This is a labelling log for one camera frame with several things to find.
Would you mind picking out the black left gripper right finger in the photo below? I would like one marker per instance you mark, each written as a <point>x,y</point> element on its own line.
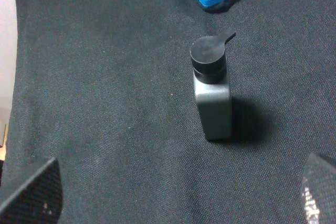
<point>318,189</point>

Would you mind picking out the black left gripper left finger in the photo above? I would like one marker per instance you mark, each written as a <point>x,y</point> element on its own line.
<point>35,195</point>

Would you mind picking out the black table cloth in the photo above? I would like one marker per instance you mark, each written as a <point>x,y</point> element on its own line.
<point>106,87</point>

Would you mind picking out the black pump bottle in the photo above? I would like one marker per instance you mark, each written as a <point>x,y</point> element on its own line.
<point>212,84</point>

